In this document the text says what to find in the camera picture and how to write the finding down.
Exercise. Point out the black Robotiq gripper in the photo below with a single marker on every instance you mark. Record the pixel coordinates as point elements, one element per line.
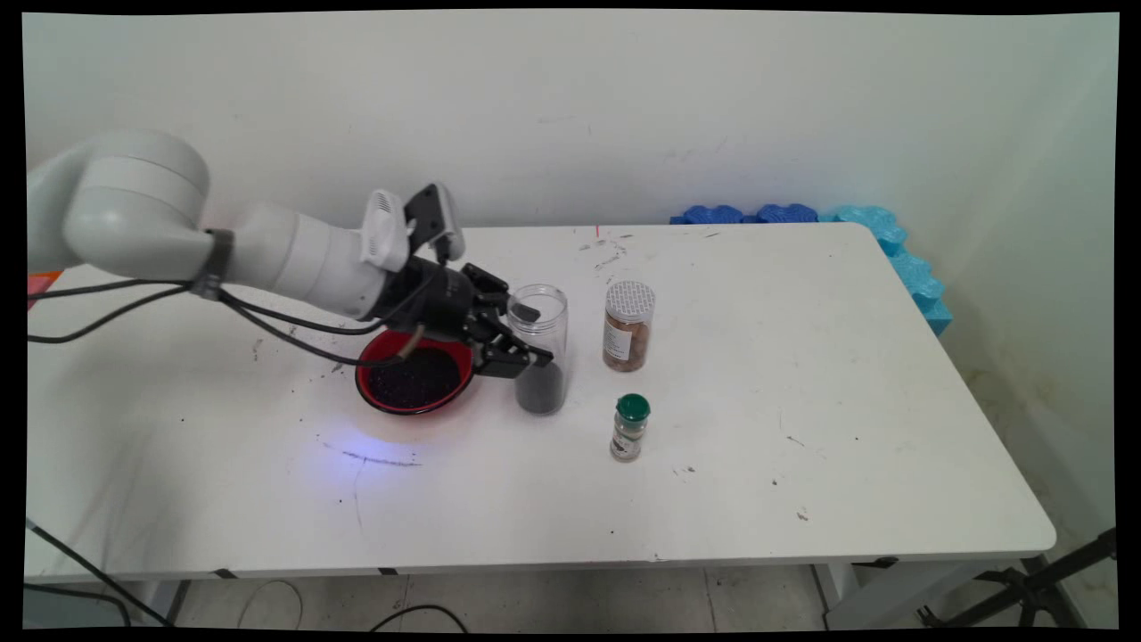
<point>437,299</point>

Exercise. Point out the tall clear plastic jar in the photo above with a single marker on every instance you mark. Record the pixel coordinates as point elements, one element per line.
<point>544,392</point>

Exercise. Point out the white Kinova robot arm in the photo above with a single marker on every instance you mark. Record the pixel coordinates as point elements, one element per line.
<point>134,209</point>

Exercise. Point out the red plastic bowl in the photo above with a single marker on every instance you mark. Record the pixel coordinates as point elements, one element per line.
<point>414,383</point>

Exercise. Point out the brown spice jar white lid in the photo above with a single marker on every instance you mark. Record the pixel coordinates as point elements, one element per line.
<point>627,334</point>

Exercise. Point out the small spice bottle green cap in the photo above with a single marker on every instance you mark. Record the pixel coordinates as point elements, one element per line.
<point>630,428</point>

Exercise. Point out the dark blue foam mat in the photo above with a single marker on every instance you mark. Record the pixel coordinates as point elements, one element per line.
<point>711,215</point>
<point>787,213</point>

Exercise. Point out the light blue foam mat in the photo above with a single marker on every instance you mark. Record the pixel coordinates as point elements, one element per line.
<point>900,254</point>

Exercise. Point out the white table leg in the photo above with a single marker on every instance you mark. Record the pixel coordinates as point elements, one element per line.
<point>169,602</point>

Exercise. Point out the pink block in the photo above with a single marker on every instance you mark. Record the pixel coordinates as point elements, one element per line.
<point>34,299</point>

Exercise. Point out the black tripod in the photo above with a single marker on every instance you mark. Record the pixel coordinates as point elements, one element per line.
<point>1025,584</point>

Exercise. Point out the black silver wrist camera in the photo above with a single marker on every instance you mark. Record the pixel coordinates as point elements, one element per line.
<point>432,214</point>

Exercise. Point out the white table leg frame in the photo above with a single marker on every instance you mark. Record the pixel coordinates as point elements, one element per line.
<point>891,593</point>

